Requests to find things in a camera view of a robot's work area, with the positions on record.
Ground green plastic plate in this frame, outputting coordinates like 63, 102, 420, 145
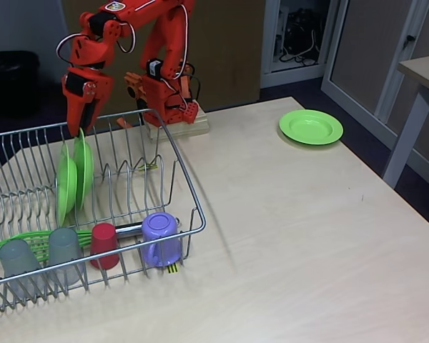
73, 127, 95, 212
278, 109, 344, 146
56, 142, 79, 226

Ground red plastic cup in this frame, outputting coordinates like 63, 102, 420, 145
89, 223, 120, 270

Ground green whisk metal handle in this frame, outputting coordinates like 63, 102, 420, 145
0, 217, 182, 266

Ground purple plastic mug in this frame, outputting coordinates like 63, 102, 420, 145
140, 212, 183, 268

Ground grey translucent plastic cup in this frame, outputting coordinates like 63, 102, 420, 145
47, 227, 84, 286
0, 239, 46, 289

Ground black trash bin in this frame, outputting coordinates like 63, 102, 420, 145
0, 51, 42, 117

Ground wooden base block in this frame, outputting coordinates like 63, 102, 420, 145
146, 106, 210, 144

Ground brown cork board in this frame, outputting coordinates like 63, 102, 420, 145
62, 0, 265, 119

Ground white tambour door cabinet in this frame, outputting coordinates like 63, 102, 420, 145
260, 0, 429, 169

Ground beige side table grey leg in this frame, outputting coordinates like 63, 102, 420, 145
382, 53, 429, 190

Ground white gripper servo cable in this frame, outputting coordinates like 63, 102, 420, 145
55, 33, 80, 69

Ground black power cable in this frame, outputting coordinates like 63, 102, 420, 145
191, 75, 202, 104

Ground metal wire dish rack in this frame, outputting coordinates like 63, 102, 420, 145
0, 106, 207, 316

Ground tangled cables in cabinet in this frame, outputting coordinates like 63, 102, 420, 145
278, 9, 322, 67

